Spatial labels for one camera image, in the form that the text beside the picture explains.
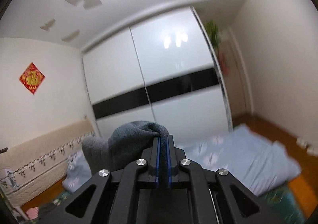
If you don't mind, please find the green plant on wardrobe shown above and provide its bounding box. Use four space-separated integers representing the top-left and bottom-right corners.
204 20 221 51

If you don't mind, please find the grey floral quilt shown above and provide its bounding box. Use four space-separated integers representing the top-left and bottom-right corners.
65 124 301 195

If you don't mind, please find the grey sweatshirt gold print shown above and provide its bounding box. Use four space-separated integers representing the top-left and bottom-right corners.
82 121 169 175

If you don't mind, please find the red fu wall decoration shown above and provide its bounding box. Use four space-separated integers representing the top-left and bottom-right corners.
19 62 45 95

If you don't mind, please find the beige quilted headboard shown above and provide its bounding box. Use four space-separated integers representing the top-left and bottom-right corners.
1 120 95 207

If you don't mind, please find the white black sliding wardrobe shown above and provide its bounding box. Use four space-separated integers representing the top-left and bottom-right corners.
82 7 232 142

